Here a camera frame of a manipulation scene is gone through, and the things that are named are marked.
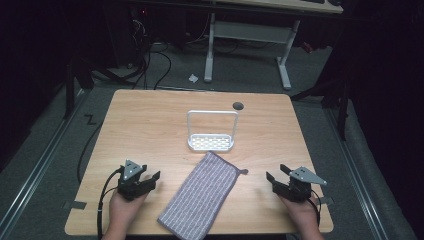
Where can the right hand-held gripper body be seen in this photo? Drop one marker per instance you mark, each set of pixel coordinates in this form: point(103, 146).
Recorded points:
point(298, 186)

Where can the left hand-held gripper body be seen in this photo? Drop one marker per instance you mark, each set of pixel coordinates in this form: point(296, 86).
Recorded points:
point(130, 183)

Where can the purple striped cloth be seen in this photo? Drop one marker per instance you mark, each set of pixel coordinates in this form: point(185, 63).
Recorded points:
point(203, 196)

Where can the white towel rack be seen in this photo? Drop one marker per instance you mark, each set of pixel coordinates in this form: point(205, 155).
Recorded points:
point(210, 133)

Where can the person's left hand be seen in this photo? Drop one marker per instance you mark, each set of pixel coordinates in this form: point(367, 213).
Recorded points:
point(126, 206)

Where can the person's right hand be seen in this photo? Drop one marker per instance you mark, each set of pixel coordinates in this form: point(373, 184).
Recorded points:
point(301, 213)

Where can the grey tape strip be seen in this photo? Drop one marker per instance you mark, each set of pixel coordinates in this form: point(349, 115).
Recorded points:
point(76, 204)
point(326, 201)

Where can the black metal stand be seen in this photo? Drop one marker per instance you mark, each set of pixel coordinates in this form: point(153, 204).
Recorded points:
point(330, 100)
point(83, 80)

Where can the crumpled white paper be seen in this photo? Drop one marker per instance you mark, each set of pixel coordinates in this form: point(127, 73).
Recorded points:
point(193, 78)

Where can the white-legged desk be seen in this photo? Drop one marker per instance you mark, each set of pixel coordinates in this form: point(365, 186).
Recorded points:
point(253, 30)

